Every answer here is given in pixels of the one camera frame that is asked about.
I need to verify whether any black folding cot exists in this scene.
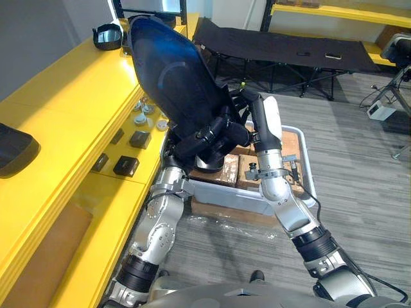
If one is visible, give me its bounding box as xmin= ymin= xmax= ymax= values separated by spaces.
xmin=193 ymin=17 xmax=382 ymax=101

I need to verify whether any grey plastic crate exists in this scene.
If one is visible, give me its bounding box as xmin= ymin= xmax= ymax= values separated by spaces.
xmin=159 ymin=123 xmax=318 ymax=216

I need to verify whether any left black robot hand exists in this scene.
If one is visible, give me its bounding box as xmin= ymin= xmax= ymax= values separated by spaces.
xmin=166 ymin=114 xmax=251 ymax=172

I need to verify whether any black metal stand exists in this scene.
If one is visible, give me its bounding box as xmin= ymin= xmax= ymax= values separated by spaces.
xmin=358 ymin=63 xmax=411 ymax=162

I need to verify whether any brown cardboard panel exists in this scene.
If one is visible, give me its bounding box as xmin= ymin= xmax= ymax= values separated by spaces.
xmin=8 ymin=201 xmax=94 ymax=308

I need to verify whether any dark robot foot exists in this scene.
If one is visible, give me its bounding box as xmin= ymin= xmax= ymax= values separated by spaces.
xmin=249 ymin=269 xmax=266 ymax=285

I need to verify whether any white round caps pile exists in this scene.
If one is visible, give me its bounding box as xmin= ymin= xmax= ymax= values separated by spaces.
xmin=132 ymin=95 xmax=170 ymax=133

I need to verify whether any large black plastic housing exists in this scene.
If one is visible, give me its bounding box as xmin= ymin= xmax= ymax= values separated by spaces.
xmin=128 ymin=15 xmax=241 ymax=152

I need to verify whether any black headset with lens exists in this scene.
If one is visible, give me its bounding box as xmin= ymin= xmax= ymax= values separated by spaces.
xmin=92 ymin=22 xmax=125 ymax=52

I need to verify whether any black monitor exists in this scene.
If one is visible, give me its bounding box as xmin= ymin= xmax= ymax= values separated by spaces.
xmin=107 ymin=0 xmax=188 ymax=28

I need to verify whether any yellow shelf unit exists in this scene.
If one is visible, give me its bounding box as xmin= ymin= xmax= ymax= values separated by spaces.
xmin=0 ymin=12 xmax=200 ymax=308

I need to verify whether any brown cardboard box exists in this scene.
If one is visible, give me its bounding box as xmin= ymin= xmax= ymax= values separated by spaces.
xmin=188 ymin=153 xmax=240 ymax=187
xmin=236 ymin=130 xmax=306 ymax=197

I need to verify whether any white power box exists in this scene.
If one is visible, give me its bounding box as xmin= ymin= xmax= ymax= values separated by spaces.
xmin=366 ymin=99 xmax=397 ymax=122

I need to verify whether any small black box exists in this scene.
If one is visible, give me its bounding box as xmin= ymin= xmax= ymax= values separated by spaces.
xmin=112 ymin=155 xmax=141 ymax=178
xmin=110 ymin=128 xmax=126 ymax=146
xmin=92 ymin=153 xmax=110 ymax=173
xmin=128 ymin=130 xmax=152 ymax=150

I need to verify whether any yellow shelf with black frame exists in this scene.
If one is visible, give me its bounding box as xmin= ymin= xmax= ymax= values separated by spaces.
xmin=260 ymin=0 xmax=411 ymax=68

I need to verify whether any clear plastic wrap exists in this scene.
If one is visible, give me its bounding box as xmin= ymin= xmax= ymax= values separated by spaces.
xmin=188 ymin=214 xmax=279 ymax=242

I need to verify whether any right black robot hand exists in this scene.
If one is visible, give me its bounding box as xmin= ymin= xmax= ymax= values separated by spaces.
xmin=240 ymin=89 xmax=284 ymax=153

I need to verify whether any grey black machine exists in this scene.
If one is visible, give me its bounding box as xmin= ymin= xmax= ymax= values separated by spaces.
xmin=380 ymin=31 xmax=411 ymax=69

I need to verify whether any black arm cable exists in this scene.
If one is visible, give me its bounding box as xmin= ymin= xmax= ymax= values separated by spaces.
xmin=288 ymin=165 xmax=409 ymax=304

